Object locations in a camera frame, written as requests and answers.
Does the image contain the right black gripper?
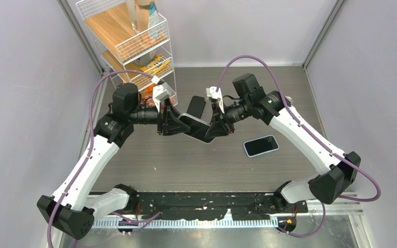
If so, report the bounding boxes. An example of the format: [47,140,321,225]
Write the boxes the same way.
[206,98,252,139]

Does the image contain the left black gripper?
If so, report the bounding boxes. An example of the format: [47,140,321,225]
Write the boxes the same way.
[129,97,191,136]

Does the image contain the black phone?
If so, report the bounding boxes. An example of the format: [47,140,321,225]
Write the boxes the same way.
[179,113,214,144]

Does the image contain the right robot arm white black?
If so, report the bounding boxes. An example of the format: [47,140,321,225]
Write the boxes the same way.
[205,73,361,212]

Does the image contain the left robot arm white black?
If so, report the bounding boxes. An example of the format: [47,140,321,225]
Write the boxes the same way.
[37,81,190,240]

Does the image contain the black phone case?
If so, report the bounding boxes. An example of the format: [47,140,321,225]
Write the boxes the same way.
[187,96,206,119]

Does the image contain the phone in light blue case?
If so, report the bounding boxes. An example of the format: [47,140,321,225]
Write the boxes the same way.
[243,135,280,158]

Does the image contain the orange snack packs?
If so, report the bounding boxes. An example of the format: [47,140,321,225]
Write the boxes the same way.
[123,82,174,107]

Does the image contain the yellow snack bag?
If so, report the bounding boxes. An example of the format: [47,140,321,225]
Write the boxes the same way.
[139,54,173,78]

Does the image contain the red bull can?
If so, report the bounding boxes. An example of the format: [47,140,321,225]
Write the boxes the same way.
[285,96,293,104]

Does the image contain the blue white bottle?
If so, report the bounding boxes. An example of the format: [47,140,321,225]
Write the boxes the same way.
[148,1,160,40]

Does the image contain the clear bottle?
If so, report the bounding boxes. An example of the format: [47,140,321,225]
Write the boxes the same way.
[125,0,140,34]

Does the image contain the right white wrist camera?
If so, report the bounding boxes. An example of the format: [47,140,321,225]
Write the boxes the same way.
[205,86,225,113]

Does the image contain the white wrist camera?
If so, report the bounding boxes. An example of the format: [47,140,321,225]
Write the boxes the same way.
[205,86,225,113]
[152,83,173,108]

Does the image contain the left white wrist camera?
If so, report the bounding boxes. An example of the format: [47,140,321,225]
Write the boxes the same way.
[152,83,173,108]

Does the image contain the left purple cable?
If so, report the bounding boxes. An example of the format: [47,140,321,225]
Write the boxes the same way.
[46,69,163,248]

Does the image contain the purple cable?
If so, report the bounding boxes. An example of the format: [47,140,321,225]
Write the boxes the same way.
[216,55,382,238]
[46,69,163,248]

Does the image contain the white wire shelf rack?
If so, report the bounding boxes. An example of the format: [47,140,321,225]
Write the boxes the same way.
[76,1,177,105]

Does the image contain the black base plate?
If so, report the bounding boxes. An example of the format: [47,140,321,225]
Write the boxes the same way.
[118,192,308,221]

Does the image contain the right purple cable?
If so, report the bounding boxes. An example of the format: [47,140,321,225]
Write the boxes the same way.
[216,55,382,238]

